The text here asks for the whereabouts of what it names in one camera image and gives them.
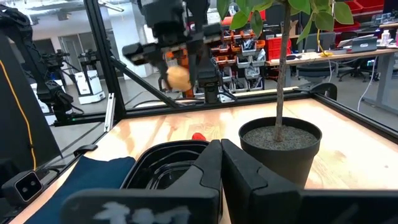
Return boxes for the black plant pot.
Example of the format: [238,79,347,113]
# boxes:
[238,116,323,189]

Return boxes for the black panel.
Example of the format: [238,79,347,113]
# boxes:
[0,30,63,187]

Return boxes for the grey office chair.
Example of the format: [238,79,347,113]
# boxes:
[295,32,337,85]

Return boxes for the black frame corner bracket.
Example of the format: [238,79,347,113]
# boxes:
[294,82,338,101]

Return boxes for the black table edge clamp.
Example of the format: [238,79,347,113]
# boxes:
[73,143,99,157]

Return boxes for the parts bin rack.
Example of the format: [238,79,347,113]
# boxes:
[211,27,267,94]

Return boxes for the small green leafy tree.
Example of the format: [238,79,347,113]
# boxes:
[216,0,354,142]

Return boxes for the black plastic tupperware container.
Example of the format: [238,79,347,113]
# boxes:
[120,139,212,190]

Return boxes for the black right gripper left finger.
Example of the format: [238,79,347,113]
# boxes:
[60,139,224,224]

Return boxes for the black office chair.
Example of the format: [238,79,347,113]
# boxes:
[337,30,374,82]

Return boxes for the yellow cable on panel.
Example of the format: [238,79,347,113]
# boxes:
[0,60,37,171]

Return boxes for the wooden office desk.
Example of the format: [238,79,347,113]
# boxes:
[265,46,398,116]

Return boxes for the red crates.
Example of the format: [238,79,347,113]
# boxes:
[334,0,386,33]

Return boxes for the silver aluminium bracket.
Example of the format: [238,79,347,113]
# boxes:
[103,92,116,133]

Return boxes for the black aluminium table frame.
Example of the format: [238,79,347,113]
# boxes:
[52,0,398,144]

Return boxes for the yellow cable on desk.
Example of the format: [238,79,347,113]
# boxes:
[316,29,334,58]

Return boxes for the red storage bins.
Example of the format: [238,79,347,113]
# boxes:
[266,37,292,60]

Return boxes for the tan potato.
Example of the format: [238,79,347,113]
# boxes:
[166,65,192,92]

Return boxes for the grey laptop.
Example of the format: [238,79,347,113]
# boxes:
[350,36,379,54]

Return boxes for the dark blue towel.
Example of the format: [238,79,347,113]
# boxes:
[24,155,137,224]

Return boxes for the black table-level camera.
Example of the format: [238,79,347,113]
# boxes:
[1,170,44,206]

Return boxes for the white robot base cart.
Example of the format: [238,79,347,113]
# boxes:
[73,70,106,105]

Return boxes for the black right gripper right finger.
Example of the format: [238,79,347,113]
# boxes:
[220,138,398,224]

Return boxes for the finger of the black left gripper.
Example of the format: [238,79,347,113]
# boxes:
[185,40,202,93]
[157,57,175,91]

